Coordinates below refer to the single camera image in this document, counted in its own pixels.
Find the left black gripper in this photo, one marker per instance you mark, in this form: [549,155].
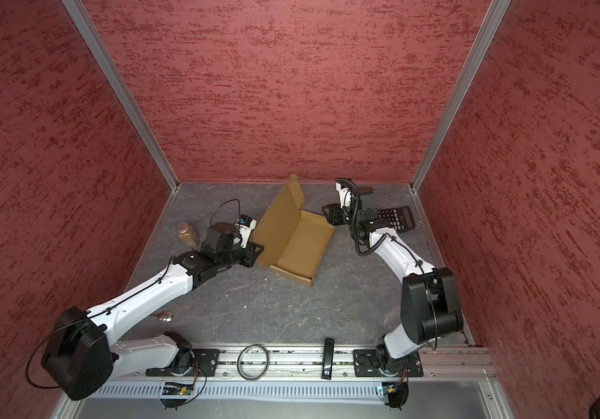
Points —
[250,254]

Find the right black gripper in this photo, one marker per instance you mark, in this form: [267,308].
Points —
[334,216]

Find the brown cardboard box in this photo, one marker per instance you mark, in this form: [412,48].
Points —
[294,239]

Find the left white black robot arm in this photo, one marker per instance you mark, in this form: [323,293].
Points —
[86,348]

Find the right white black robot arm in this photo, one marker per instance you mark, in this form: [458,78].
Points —
[430,304]

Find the spice jar pink lid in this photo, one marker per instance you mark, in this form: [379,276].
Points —
[188,235]

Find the black desk calculator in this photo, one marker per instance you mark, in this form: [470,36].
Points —
[400,218]

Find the small round metal knob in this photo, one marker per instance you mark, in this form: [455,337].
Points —
[165,316]

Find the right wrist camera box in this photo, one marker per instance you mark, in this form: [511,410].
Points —
[354,199]

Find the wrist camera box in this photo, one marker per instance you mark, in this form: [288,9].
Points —
[246,225]
[354,199]

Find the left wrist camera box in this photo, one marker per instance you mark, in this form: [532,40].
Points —
[246,225]

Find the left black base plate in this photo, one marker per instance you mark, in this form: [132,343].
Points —
[203,362]

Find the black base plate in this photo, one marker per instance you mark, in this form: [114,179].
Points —
[203,362]
[368,363]

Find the black handle bar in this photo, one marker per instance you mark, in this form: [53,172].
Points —
[328,355]

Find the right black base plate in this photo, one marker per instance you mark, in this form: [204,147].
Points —
[368,363]

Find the left circuit board with wires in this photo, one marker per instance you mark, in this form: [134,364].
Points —
[176,394]

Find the circuit board with wires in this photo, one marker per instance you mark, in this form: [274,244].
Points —
[176,394]
[394,395]

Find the right circuit board with wires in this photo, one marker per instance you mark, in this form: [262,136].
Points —
[394,395]

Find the aluminium front rail frame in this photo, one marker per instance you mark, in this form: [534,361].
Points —
[285,382]

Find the right aluminium corner post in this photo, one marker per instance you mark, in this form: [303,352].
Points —
[489,27]

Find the aluminium corner post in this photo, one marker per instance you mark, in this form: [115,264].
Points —
[489,27]
[81,19]

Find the left aluminium corner post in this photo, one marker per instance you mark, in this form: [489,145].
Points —
[81,19]

